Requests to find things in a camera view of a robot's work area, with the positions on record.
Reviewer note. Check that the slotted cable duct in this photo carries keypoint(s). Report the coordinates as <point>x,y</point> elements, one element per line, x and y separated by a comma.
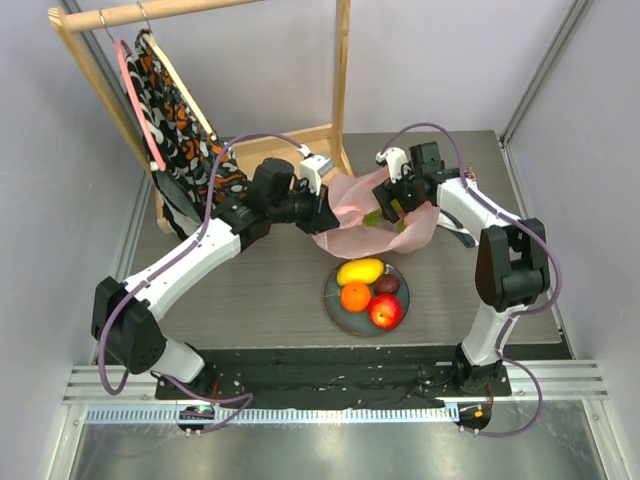
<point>185,415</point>

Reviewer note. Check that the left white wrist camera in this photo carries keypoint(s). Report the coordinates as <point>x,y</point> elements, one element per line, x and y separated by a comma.
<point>313,168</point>

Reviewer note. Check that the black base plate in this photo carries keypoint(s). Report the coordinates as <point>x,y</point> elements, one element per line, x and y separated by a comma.
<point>384,377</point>

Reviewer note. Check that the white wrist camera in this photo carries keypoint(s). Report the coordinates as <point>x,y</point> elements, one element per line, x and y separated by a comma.
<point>396,161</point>
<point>313,168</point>

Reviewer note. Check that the pink plastic bag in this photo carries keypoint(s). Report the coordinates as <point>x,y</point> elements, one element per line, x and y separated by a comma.
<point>362,231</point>

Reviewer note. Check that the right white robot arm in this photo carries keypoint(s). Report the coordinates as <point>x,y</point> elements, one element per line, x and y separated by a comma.
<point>512,268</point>

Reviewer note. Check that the patterned black orange garment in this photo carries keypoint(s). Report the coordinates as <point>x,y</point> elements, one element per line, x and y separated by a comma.
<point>189,152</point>

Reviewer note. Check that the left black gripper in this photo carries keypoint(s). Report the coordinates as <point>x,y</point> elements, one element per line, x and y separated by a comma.
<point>321,216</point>

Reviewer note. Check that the pink clothes hanger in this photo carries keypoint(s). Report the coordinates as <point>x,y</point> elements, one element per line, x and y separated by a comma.
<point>131,78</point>

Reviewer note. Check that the white navy shirt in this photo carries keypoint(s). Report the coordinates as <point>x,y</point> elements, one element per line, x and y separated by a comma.
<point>457,227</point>

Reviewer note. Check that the fake yellow mango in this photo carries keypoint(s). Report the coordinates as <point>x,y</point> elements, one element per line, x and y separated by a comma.
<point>366,270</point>

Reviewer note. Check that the fake red apple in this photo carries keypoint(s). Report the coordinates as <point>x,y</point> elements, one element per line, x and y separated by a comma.
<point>385,311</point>

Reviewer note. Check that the blue ceramic plate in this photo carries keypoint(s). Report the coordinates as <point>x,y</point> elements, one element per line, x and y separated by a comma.
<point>359,323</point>

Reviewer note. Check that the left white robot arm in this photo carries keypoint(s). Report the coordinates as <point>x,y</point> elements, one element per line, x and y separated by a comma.
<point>126,314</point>

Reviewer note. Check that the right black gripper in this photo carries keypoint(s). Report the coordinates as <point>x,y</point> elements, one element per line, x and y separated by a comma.
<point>387,201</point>

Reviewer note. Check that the fake dark purple fruit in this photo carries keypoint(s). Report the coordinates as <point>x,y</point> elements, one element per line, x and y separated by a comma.
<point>387,283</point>

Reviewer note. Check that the fake green pear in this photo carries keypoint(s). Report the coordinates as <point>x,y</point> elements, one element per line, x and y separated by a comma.
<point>373,219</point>

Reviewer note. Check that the fake orange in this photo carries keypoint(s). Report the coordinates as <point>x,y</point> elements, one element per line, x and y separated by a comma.
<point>355,297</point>

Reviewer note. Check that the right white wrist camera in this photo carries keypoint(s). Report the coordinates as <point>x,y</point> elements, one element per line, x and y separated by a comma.
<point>396,161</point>

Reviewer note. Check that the wooden clothes hanger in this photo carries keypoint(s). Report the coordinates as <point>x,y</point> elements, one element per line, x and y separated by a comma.
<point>150,40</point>

